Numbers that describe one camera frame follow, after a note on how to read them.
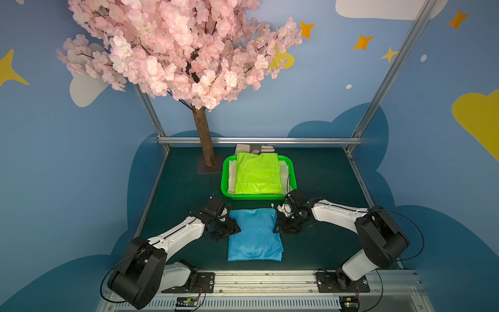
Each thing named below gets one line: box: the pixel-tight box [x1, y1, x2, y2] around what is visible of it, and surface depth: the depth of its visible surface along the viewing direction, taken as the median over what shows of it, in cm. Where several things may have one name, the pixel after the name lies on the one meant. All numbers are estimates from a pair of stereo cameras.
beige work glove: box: [235, 143, 275, 155], surface depth 125 cm
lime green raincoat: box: [234, 151, 283, 195], surface depth 98 cm
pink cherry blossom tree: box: [57, 0, 303, 169], surface depth 54 cm
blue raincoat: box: [227, 208, 284, 262], surface depth 85 cm
